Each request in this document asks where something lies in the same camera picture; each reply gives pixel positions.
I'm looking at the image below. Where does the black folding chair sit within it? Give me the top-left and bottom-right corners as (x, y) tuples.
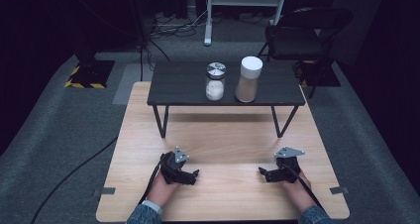
(257, 6), (355, 99)

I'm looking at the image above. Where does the gray tape strip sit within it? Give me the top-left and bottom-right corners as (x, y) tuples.
(329, 185), (350, 195)
(93, 186), (117, 197)

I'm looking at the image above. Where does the black floor cable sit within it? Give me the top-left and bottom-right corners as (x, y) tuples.
(30, 136), (119, 224)

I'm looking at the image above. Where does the person's left hand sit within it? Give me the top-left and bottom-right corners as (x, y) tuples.
(146, 171), (181, 207)

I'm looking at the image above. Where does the white lid seasoning jar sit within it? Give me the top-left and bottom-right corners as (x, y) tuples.
(234, 56), (264, 104)

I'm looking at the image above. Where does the small black shelf table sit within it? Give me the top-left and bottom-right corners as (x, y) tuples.
(147, 60), (307, 140)

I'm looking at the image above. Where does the bundle of floor cables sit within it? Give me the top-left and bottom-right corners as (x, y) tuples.
(149, 10), (209, 40)

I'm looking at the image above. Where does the hand-held gripper cable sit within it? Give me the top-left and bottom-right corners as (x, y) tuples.
(284, 164), (325, 210)
(138, 154), (166, 206)

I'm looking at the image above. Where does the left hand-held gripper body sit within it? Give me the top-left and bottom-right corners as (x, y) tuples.
(159, 146), (191, 185)

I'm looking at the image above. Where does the black stand base hazard tape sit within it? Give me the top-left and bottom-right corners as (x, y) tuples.
(63, 59), (116, 90)

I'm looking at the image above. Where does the glass jar with metal lid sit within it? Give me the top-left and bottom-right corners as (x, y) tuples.
(205, 61), (228, 102)

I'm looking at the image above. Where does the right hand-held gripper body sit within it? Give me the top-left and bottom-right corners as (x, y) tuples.
(273, 146), (306, 183)

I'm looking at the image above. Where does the person's right hand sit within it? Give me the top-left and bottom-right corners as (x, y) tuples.
(281, 170), (317, 212)

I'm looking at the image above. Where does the left hand-held gripper cable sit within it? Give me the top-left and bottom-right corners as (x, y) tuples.
(138, 154), (166, 206)

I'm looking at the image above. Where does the right hand-held gripper cable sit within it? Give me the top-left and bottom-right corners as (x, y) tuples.
(284, 164), (325, 210)

